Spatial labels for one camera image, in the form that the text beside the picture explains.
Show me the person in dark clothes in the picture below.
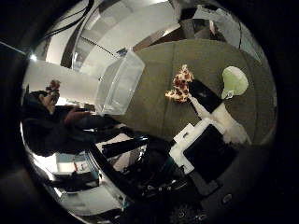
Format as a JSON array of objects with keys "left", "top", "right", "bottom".
[{"left": 21, "top": 78, "right": 125, "bottom": 158}]

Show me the black hanging cable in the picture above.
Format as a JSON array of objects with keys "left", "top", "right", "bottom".
[{"left": 36, "top": 0, "right": 96, "bottom": 43}]

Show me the spotted giraffe plush toy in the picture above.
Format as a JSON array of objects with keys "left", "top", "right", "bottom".
[{"left": 164, "top": 63, "right": 195, "bottom": 105}]

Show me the clear plastic container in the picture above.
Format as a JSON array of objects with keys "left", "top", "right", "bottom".
[{"left": 93, "top": 49, "right": 147, "bottom": 117}]

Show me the green plush toy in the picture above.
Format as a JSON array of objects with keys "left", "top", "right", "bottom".
[{"left": 220, "top": 65, "right": 250, "bottom": 101}]

